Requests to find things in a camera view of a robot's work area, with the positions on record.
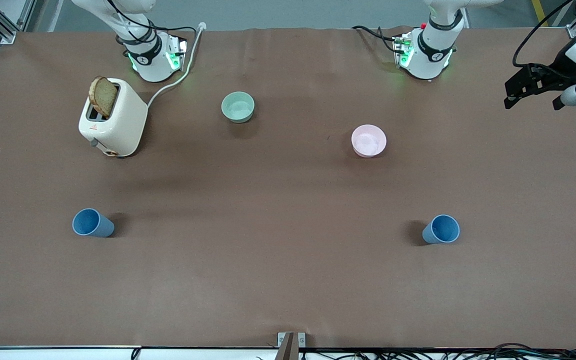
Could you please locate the green bowl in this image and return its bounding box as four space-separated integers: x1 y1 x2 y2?
220 91 256 124

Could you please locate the black cable bundle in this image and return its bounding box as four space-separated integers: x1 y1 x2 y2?
300 342 576 360

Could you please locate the white table edge strip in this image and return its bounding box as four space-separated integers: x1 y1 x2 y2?
0 345 280 360

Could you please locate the cream white toaster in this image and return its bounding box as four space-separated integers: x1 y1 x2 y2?
78 77 149 158

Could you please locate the brown table cover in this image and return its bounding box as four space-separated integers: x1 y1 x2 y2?
0 26 576 350

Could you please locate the metal base box green light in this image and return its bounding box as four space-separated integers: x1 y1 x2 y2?
165 35 189 72
392 32 415 69

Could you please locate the black base cable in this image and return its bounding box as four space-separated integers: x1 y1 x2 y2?
351 25 400 54
108 0 198 47

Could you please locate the white toaster power cable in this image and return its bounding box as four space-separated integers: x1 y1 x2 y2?
146 22 207 108

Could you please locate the pink bowl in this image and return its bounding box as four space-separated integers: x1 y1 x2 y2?
351 124 388 159

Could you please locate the blue plastic cup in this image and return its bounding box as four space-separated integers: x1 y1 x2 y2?
71 208 115 238
422 214 461 245

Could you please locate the brown bread slice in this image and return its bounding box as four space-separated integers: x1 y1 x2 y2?
88 76 119 119

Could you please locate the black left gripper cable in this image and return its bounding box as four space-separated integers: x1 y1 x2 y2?
512 0 576 69

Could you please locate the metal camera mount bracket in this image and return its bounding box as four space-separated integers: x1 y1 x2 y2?
276 331 307 360

